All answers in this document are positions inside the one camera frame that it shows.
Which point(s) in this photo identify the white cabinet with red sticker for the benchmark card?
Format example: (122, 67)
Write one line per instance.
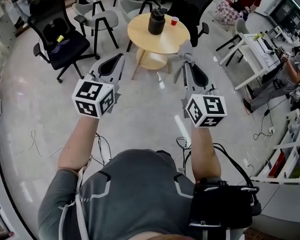
(285, 201)

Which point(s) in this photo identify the grey chair with black frame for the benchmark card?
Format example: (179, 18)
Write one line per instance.
(241, 25)
(105, 19)
(130, 7)

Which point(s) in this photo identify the white shelf unit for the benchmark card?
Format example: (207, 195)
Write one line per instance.
(290, 156)

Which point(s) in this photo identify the person's grey shirt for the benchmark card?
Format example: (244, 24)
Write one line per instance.
(135, 191)

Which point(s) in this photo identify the red cup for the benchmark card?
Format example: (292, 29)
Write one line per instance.
(174, 21)

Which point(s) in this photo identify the white table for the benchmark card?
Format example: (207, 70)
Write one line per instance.
(260, 51)

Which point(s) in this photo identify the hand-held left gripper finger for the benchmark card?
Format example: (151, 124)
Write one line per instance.
(95, 66)
(118, 71)

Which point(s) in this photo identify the round wooden table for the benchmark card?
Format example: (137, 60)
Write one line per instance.
(162, 41)

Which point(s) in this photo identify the grey cloth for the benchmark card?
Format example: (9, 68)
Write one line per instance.
(186, 51)

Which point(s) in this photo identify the checkered tablecloth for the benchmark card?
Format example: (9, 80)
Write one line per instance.
(228, 10)

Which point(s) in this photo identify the person's left forearm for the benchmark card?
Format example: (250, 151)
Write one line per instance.
(77, 144)

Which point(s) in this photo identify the person's right forearm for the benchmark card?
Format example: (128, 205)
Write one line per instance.
(205, 154)

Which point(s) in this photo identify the red box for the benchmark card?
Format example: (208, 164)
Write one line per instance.
(277, 165)

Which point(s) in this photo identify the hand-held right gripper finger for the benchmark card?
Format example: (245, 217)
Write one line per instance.
(187, 76)
(202, 79)

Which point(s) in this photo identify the crumpled blue cloth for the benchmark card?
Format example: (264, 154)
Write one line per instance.
(58, 47)

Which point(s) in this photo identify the yellow cup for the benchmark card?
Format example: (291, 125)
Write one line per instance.
(60, 38)

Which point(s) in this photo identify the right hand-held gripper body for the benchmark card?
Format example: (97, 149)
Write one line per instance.
(210, 106)

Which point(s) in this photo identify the black chest pack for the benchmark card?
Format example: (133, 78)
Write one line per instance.
(220, 204)

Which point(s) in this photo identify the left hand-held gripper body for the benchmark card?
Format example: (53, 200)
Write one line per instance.
(90, 101)

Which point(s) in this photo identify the dark grey kettle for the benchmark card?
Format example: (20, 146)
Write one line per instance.
(156, 24)

